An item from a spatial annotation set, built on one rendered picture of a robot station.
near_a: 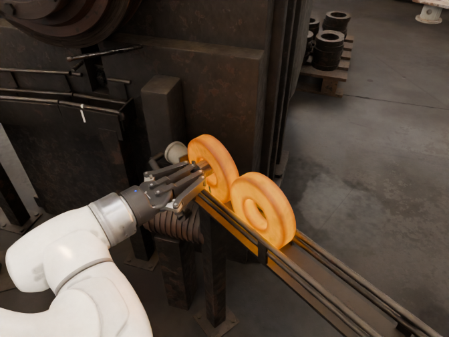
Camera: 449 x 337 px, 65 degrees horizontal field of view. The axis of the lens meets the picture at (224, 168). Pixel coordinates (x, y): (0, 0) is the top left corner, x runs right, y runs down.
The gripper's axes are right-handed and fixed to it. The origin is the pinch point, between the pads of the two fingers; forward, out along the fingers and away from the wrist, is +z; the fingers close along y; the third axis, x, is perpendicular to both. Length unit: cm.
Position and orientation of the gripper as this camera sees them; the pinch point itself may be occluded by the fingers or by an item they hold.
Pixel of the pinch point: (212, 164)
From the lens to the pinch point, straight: 76.1
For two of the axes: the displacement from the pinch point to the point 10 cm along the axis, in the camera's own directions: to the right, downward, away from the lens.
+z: 7.8, -4.5, 4.3
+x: -0.4, -7.3, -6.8
